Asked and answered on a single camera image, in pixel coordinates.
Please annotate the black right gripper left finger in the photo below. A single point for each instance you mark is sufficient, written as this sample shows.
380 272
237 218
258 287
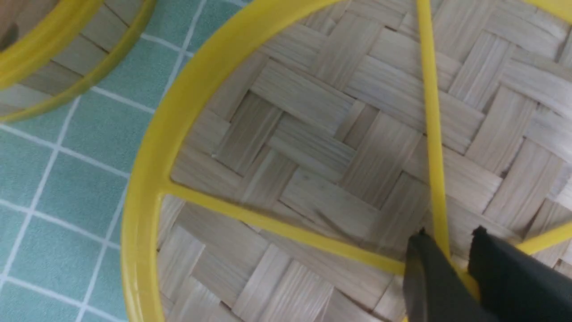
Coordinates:
432 290

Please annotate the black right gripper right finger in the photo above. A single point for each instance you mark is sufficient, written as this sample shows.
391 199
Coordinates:
516 287

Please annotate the woven bamboo lid yellow rim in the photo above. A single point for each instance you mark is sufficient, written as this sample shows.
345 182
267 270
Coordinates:
306 140

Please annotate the bamboo steamer basket yellow rims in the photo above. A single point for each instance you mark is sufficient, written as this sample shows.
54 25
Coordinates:
54 50

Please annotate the green white checkered tablecloth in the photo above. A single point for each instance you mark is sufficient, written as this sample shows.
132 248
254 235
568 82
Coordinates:
64 176

